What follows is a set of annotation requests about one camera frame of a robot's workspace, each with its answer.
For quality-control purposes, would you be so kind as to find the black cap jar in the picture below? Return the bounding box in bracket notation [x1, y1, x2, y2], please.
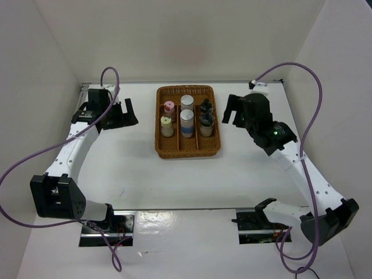
[199, 99, 213, 113]
[199, 113, 214, 137]

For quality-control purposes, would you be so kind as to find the black cap jar front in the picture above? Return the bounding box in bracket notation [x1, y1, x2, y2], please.
[199, 113, 214, 137]

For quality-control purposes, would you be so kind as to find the pink cap spice bottle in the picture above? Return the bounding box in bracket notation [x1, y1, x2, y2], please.
[164, 101, 176, 122]

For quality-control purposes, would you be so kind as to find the yellow cap spice bottle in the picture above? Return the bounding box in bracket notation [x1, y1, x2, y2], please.
[160, 116, 174, 138]

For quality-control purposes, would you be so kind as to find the silver cap blue label bottle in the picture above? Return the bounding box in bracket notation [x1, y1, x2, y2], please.
[181, 94, 194, 111]

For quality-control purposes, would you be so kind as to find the grey cap blue label bottle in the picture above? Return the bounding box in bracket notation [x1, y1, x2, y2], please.
[180, 109, 194, 138]

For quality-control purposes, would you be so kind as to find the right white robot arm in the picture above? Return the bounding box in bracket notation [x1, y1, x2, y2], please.
[222, 93, 359, 246]

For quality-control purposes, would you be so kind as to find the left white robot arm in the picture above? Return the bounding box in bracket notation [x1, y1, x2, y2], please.
[30, 89, 138, 233]

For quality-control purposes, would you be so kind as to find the brown wicker divided basket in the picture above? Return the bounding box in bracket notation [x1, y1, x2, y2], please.
[155, 85, 221, 159]

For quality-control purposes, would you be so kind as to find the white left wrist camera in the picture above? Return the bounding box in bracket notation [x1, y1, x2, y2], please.
[103, 84, 120, 104]

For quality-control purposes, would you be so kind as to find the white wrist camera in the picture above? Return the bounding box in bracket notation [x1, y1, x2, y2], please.
[103, 84, 120, 104]
[248, 80, 269, 96]

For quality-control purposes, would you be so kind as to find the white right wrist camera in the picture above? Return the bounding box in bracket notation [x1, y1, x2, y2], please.
[248, 80, 269, 96]

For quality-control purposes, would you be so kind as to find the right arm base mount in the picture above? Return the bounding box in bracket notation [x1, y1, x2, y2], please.
[231, 209, 288, 245]

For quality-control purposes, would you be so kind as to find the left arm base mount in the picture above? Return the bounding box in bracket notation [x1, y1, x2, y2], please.
[79, 210, 135, 247]

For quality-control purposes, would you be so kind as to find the thin black cable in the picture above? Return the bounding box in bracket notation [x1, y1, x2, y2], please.
[295, 266, 320, 279]

